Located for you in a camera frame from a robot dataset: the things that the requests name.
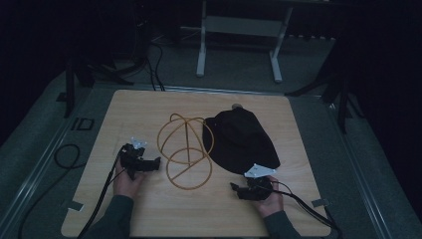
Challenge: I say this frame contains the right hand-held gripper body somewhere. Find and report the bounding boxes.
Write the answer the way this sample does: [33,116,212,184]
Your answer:
[243,162,278,202]

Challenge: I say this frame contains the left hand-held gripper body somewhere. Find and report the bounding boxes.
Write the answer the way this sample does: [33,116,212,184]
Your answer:
[118,136,148,181]

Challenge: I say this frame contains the person's right hand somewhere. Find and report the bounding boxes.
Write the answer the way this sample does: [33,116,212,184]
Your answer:
[251,175,285,219]

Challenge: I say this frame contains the person's left hand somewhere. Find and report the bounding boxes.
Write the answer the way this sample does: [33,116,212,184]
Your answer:
[112,162,147,200]

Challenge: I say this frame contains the black hat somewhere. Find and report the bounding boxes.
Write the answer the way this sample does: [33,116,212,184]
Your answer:
[201,107,282,176]

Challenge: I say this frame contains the grey tape piece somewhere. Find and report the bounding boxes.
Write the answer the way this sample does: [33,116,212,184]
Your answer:
[67,200,85,212]
[311,197,331,209]

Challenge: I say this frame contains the black metal stand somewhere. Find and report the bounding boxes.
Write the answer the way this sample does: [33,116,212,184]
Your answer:
[285,43,366,135]
[63,56,148,119]

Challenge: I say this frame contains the golden wire hat stand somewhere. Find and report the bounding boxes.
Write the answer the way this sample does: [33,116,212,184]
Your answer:
[156,113,215,191]

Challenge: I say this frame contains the left hand-held gripper cable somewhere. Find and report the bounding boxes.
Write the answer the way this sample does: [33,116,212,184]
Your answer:
[77,148,128,239]

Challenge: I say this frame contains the hand-held gripper cable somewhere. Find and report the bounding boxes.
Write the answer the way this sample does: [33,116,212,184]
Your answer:
[77,148,128,239]
[265,179,343,239]

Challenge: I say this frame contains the right hand-held gripper cable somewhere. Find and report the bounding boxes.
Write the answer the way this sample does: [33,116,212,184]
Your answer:
[265,179,343,239]

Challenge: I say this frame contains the black floor cable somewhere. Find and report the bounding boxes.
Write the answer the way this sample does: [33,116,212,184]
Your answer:
[17,143,88,239]

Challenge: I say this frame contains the black cables bundle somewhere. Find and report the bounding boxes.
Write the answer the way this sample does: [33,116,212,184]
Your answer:
[144,41,167,93]

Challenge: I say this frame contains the white metal desk frame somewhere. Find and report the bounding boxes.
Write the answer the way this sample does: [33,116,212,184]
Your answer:
[180,0,332,84]

